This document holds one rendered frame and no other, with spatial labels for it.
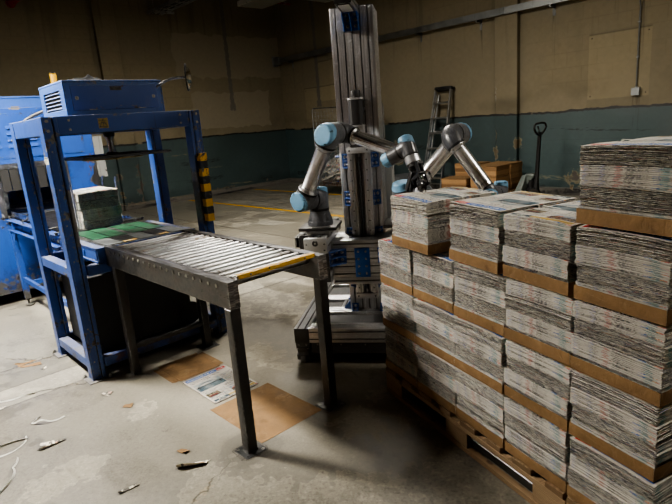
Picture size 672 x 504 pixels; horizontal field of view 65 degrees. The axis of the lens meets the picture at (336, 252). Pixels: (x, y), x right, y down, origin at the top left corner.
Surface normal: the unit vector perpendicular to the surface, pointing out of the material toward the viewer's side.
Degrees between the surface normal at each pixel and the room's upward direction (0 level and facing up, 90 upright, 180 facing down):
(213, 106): 90
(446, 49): 90
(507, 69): 90
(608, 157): 90
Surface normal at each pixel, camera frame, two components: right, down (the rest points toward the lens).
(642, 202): -0.90, 0.17
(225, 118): 0.69, 0.12
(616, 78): -0.72, 0.22
